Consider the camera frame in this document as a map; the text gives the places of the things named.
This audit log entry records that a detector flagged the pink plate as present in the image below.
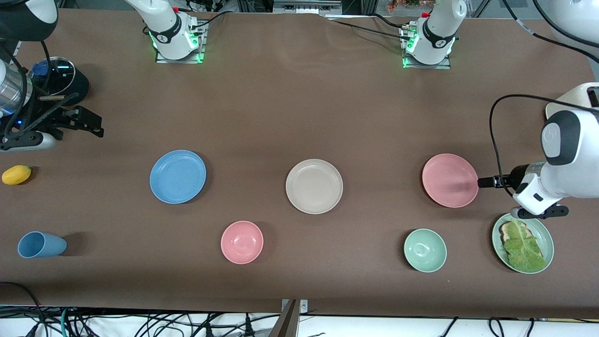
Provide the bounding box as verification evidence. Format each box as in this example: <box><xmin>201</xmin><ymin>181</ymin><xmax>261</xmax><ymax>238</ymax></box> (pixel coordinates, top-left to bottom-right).
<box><xmin>422</xmin><ymin>154</ymin><xmax>479</xmax><ymax>208</ymax></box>

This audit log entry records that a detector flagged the blue plate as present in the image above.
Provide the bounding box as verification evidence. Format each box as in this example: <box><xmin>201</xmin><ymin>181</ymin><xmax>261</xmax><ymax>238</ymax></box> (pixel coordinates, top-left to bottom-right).
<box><xmin>150</xmin><ymin>150</ymin><xmax>207</xmax><ymax>205</ymax></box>

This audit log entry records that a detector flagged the glass lid with blue knob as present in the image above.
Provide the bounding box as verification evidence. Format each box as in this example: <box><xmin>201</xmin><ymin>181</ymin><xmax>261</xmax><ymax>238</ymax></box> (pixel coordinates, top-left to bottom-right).
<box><xmin>29</xmin><ymin>57</ymin><xmax>76</xmax><ymax>97</ymax></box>

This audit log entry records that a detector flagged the toasted bread slice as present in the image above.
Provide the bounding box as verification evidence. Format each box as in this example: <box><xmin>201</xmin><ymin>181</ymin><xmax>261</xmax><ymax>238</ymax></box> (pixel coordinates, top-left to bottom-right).
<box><xmin>499</xmin><ymin>221</ymin><xmax>532</xmax><ymax>244</ymax></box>

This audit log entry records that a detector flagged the green plate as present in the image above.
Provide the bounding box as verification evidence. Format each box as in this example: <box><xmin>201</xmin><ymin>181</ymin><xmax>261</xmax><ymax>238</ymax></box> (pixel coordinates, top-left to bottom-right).
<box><xmin>492</xmin><ymin>213</ymin><xmax>555</xmax><ymax>274</ymax></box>

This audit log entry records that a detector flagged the yellow lemon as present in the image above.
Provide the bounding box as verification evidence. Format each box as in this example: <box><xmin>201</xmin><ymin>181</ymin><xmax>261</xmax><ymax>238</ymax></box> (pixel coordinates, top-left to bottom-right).
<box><xmin>2</xmin><ymin>165</ymin><xmax>32</xmax><ymax>185</ymax></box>

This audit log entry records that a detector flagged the green lettuce leaf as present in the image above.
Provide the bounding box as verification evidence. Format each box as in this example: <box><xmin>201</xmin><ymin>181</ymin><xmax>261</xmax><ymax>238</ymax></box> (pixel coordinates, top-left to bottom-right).
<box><xmin>503</xmin><ymin>219</ymin><xmax>546</xmax><ymax>272</ymax></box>

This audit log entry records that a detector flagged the green bowl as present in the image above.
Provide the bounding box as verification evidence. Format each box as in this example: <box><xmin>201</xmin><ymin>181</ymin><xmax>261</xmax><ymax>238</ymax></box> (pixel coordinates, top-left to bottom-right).
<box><xmin>404</xmin><ymin>228</ymin><xmax>447</xmax><ymax>273</ymax></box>

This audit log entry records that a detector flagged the beige toaster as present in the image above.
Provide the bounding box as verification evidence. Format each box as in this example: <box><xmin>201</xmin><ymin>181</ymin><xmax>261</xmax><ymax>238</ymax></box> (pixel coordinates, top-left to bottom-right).
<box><xmin>545</xmin><ymin>83</ymin><xmax>599</xmax><ymax>120</ymax></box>

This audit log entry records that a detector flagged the blue cup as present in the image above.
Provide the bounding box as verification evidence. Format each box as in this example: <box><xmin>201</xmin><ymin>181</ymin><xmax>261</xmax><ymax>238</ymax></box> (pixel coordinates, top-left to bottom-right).
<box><xmin>18</xmin><ymin>231</ymin><xmax>67</xmax><ymax>258</ymax></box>

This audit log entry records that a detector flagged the beige plate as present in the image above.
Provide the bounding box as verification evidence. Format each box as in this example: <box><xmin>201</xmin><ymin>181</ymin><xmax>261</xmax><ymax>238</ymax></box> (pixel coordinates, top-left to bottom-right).
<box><xmin>285</xmin><ymin>159</ymin><xmax>343</xmax><ymax>215</ymax></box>

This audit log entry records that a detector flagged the pink bowl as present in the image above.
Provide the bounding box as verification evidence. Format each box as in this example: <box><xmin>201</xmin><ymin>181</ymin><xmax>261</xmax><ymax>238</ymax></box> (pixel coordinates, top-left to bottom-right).
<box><xmin>221</xmin><ymin>221</ymin><xmax>264</xmax><ymax>265</ymax></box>

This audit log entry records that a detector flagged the colourful background object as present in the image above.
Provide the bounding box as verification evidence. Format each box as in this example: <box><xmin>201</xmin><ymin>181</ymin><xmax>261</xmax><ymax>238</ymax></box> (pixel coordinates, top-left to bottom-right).
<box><xmin>386</xmin><ymin>0</ymin><xmax>437</xmax><ymax>14</ymax></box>

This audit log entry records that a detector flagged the dark metal bar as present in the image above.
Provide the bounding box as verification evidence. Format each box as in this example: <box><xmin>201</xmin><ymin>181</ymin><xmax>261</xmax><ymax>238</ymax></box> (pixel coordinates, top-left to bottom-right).
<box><xmin>269</xmin><ymin>300</ymin><xmax>300</xmax><ymax>337</ymax></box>

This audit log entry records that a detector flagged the silver power strip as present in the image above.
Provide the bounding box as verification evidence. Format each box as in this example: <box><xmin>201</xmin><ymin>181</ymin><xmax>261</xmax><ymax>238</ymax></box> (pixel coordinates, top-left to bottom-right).
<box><xmin>273</xmin><ymin>0</ymin><xmax>343</xmax><ymax>15</ymax></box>

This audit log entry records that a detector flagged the black pot with blue handle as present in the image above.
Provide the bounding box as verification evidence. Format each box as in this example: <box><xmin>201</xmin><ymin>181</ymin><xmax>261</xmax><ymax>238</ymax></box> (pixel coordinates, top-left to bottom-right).
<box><xmin>28</xmin><ymin>57</ymin><xmax>90</xmax><ymax>107</ymax></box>

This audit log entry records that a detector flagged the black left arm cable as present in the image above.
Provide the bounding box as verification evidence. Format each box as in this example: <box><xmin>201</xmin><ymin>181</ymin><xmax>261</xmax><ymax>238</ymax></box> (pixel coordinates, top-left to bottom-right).
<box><xmin>489</xmin><ymin>0</ymin><xmax>599</xmax><ymax>189</ymax></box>

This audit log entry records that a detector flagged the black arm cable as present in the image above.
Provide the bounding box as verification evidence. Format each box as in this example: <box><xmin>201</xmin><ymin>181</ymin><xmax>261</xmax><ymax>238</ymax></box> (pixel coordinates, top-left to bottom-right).
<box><xmin>0</xmin><ymin>40</ymin><xmax>53</xmax><ymax>137</ymax></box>
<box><xmin>489</xmin><ymin>0</ymin><xmax>599</xmax><ymax>189</ymax></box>

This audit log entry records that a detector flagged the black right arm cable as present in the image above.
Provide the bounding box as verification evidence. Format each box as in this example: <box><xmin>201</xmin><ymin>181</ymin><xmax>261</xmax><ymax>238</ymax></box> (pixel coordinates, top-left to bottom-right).
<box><xmin>0</xmin><ymin>40</ymin><xmax>53</xmax><ymax>137</ymax></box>

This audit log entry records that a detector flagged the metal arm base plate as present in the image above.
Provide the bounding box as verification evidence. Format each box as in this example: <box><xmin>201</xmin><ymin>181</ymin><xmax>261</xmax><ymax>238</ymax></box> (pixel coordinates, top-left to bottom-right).
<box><xmin>402</xmin><ymin>26</ymin><xmax>452</xmax><ymax>70</ymax></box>
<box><xmin>155</xmin><ymin>20</ymin><xmax>207</xmax><ymax>64</ymax></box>

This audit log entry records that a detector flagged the black base cable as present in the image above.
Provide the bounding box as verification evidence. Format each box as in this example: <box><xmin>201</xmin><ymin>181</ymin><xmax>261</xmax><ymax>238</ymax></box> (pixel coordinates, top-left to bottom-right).
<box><xmin>370</xmin><ymin>13</ymin><xmax>408</xmax><ymax>31</ymax></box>
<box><xmin>327</xmin><ymin>19</ymin><xmax>412</xmax><ymax>42</ymax></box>
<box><xmin>190</xmin><ymin>7</ymin><xmax>234</xmax><ymax>37</ymax></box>

